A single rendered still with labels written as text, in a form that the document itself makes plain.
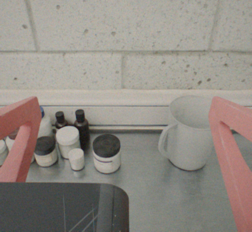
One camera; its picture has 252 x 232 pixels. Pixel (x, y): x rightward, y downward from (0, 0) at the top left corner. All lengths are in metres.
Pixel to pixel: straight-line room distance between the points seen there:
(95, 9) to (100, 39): 0.07
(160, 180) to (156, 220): 0.10
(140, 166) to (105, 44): 0.32
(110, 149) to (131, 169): 0.09
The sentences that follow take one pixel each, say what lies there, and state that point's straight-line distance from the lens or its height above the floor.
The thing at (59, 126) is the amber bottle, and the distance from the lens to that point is 0.66.
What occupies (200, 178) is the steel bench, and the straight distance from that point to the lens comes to 0.62.
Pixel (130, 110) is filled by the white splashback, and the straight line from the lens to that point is 0.67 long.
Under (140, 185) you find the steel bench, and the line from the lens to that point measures 0.59.
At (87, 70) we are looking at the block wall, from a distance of 0.66.
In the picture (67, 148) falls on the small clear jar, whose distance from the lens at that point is 0.62.
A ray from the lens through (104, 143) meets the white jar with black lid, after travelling 0.58.
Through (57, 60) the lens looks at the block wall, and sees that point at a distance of 0.66.
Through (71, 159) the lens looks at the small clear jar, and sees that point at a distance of 0.59.
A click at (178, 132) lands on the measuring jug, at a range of 0.54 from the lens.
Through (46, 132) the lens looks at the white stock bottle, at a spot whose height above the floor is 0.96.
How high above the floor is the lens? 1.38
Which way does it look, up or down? 36 degrees down
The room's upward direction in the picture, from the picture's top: straight up
